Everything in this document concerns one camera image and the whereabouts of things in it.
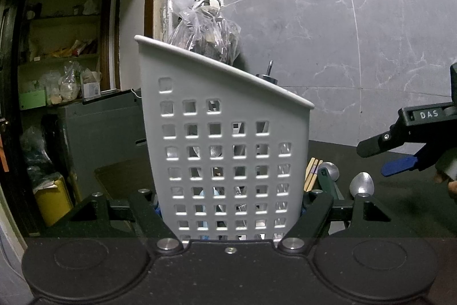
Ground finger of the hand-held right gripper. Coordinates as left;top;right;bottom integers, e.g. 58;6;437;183
381;143;443;177
357;123;422;158

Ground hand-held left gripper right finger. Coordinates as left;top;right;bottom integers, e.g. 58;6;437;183
277;190;404;254

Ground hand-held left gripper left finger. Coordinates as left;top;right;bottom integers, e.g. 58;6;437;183
53;188;184;254

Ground green handled spoon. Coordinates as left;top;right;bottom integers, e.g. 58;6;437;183
317;162;345;202

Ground metal spoon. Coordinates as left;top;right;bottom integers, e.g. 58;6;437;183
349;172;375;199

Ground purple banded wooden chopstick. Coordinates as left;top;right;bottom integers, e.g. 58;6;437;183
309;158;320;191
304;158;316;192

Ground white perforated utensil basket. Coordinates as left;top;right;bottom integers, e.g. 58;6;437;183
134;35;315;246

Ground person's right hand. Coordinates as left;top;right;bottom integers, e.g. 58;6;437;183
434;144;457;193

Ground grey cabinet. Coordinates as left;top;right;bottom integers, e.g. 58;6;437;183
56;88;152;209

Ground yellow bag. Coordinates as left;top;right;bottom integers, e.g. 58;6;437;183
33;174;74;228

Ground steel pot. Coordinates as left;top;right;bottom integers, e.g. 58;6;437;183
255;59;281;86

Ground black garbage bag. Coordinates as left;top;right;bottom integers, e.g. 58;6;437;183
19;125;63;186

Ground small white box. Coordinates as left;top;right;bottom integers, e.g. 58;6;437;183
81;82;102;99

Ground clear bags of food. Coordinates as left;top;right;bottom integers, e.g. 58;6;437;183
37;60;102;105

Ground orange door sticker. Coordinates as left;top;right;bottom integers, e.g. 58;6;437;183
0;144;10;173

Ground green box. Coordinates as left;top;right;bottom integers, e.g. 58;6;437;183
19;90;48;112

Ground colourful snack packets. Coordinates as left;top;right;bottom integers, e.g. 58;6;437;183
30;38;98;59

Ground clear plastic bag dark contents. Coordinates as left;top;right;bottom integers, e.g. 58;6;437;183
167;0;242;66

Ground wooden shelf unit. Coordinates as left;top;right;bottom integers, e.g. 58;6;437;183
18;0;117;111

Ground dark wooden door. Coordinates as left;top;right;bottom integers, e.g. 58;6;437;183
0;0;38;238

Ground white crumpled object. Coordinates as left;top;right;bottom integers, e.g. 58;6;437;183
83;0;101;16

